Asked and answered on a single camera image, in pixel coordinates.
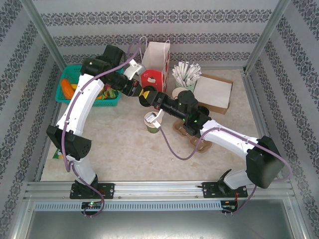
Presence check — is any grey slotted cable duct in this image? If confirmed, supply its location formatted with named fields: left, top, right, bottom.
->
left=33, top=201, right=222, bottom=212

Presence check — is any white and red paper bag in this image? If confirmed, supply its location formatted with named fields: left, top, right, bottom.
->
left=139, top=36, right=171, bottom=95

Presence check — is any wooden cup holder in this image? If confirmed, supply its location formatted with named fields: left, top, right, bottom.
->
left=173, top=119, right=212, bottom=153

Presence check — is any mint green straw holder cup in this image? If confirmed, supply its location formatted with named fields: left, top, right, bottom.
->
left=174, top=77, right=196, bottom=92

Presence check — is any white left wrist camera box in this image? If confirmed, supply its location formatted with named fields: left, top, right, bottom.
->
left=124, top=59, right=147, bottom=81

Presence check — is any aluminium frame cross rail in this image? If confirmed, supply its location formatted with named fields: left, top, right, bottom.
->
left=171, top=66, right=246, bottom=72

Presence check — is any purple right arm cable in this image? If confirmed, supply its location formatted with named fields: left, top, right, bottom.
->
left=159, top=123, right=293, bottom=215

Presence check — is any green paper coffee cup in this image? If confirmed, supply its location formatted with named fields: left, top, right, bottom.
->
left=144, top=112, right=164, bottom=134

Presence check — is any aluminium mounting rail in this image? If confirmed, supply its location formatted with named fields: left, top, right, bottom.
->
left=23, top=181, right=299, bottom=200

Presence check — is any brown cardboard napkin box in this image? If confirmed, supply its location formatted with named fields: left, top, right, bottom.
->
left=193, top=73, right=234, bottom=115

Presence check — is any teal plastic basket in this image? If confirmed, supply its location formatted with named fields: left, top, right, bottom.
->
left=55, top=65, right=124, bottom=107

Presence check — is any aluminium frame side rail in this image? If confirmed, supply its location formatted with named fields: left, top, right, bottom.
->
left=33, top=102, right=63, bottom=182
left=241, top=69, right=285, bottom=180

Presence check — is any beige paper cup stack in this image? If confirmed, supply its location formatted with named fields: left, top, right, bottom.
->
left=171, top=87, right=188, bottom=100

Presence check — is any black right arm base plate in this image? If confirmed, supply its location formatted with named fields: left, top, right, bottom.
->
left=202, top=181, right=249, bottom=199

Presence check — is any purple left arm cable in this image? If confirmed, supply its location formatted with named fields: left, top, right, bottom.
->
left=61, top=38, right=144, bottom=173

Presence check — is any orange toy carrot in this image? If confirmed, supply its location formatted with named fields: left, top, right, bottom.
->
left=61, top=79, right=75, bottom=100

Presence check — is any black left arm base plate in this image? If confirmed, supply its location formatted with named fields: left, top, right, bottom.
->
left=69, top=183, right=115, bottom=200

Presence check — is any aluminium frame post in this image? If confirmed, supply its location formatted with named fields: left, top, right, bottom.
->
left=21, top=0, right=68, bottom=73
left=244, top=0, right=291, bottom=73

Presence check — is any grey metal panel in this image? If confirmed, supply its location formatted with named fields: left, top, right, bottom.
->
left=24, top=209, right=304, bottom=239

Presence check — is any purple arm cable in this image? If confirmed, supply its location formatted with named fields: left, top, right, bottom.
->
left=61, top=38, right=144, bottom=173
left=159, top=123, right=293, bottom=215

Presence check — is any multicolour wrapped snack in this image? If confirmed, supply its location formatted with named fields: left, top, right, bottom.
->
left=96, top=84, right=119, bottom=100

